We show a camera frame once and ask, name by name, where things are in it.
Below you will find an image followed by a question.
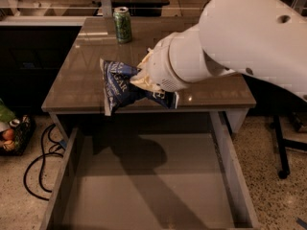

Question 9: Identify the green bag in basket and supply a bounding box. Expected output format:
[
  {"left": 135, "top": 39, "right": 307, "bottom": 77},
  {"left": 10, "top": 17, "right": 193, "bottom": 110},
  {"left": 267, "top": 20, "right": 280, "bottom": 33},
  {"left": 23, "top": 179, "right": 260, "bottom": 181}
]
[{"left": 0, "top": 99, "right": 15, "bottom": 123}]

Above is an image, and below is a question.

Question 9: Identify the blue Kettle chip bag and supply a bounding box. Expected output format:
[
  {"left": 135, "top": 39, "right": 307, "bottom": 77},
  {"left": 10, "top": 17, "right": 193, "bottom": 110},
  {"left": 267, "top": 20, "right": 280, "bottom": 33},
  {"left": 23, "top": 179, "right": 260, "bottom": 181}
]
[{"left": 100, "top": 59, "right": 179, "bottom": 116}]

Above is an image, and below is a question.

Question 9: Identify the orange fruit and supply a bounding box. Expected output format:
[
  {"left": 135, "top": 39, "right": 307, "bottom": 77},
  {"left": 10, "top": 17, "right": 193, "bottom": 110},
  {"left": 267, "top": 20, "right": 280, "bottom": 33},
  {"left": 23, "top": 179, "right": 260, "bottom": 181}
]
[{"left": 2, "top": 128, "right": 14, "bottom": 140}]

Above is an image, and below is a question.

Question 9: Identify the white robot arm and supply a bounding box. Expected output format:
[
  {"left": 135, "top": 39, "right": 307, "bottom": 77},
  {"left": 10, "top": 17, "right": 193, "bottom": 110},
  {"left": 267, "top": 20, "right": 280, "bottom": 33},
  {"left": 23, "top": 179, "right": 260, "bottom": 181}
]
[{"left": 130, "top": 0, "right": 307, "bottom": 100}]

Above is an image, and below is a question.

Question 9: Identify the black basket with fruit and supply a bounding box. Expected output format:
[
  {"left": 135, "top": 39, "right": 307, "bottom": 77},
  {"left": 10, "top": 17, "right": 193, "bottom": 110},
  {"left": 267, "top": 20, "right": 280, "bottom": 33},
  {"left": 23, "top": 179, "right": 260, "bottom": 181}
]
[{"left": 0, "top": 115, "right": 35, "bottom": 156}]

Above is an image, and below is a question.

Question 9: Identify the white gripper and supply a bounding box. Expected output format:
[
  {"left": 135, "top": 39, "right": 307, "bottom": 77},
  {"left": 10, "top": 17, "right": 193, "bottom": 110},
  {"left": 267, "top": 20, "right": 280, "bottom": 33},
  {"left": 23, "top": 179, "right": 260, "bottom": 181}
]
[{"left": 129, "top": 32, "right": 193, "bottom": 95}]

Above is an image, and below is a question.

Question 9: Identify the black wheeled stand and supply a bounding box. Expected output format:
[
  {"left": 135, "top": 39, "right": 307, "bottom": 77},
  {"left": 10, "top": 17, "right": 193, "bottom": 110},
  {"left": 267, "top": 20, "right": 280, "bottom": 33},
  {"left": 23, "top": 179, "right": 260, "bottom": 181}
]
[{"left": 270, "top": 115, "right": 307, "bottom": 179}]

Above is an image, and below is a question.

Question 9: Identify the black floor cable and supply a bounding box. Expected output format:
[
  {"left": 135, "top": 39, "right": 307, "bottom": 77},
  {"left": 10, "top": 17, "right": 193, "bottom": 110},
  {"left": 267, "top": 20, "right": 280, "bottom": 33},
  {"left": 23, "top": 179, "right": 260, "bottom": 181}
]
[{"left": 23, "top": 124, "right": 65, "bottom": 202}]

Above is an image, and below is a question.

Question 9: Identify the grey open top drawer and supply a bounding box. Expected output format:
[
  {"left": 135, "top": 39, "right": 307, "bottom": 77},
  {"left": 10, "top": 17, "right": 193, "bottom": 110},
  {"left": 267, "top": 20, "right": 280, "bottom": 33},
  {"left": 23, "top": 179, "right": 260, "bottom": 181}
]
[{"left": 39, "top": 111, "right": 260, "bottom": 230}]

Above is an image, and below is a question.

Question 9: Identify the green soda can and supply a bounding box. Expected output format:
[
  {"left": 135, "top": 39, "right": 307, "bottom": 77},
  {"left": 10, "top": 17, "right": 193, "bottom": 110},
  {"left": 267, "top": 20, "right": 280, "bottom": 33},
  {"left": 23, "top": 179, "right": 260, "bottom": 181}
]
[{"left": 113, "top": 7, "right": 132, "bottom": 43}]

